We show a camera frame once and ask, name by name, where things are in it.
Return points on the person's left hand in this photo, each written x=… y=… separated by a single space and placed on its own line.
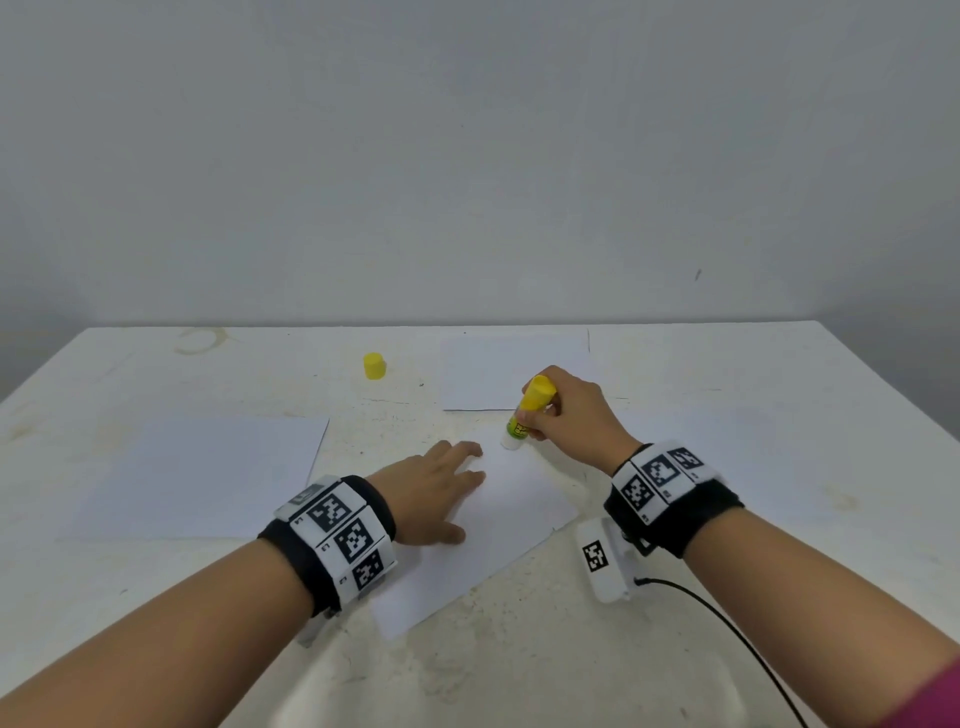
x=423 y=492

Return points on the person's right hand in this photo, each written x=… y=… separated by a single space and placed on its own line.
x=588 y=420

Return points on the yellow glue stick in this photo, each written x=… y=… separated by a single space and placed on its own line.
x=533 y=405

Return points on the glued white paper sheet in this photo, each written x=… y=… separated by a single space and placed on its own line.
x=480 y=368
x=510 y=525

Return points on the yellow glue cap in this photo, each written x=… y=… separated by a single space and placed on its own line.
x=375 y=365

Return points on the stack of white paper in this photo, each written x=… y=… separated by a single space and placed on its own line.
x=195 y=477
x=780 y=465

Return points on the person's left forearm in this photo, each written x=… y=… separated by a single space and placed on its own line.
x=150 y=645

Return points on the person's right forearm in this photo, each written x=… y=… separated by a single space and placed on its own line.
x=825 y=615

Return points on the black marker wristband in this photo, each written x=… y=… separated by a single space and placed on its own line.
x=330 y=543
x=672 y=498

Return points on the pink sleeve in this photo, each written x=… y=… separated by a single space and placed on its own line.
x=930 y=698

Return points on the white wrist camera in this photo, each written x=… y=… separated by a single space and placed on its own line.
x=315 y=627
x=603 y=558

